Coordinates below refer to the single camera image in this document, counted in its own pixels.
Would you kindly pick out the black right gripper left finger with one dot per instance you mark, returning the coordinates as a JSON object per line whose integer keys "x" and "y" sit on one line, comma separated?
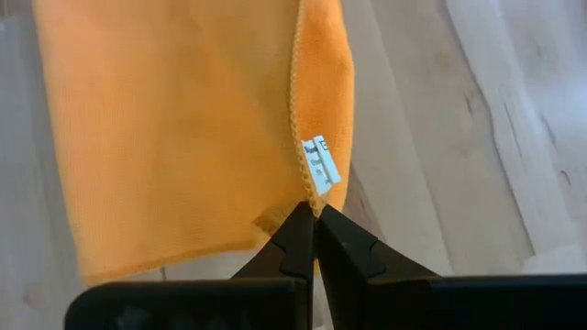
{"x": 284, "y": 256}

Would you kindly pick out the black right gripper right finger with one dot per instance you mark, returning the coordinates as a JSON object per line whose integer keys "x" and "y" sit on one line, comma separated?
{"x": 353, "y": 261}

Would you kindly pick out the orange microfiber towel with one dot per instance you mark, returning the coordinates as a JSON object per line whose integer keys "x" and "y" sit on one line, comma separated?
{"x": 174, "y": 137}

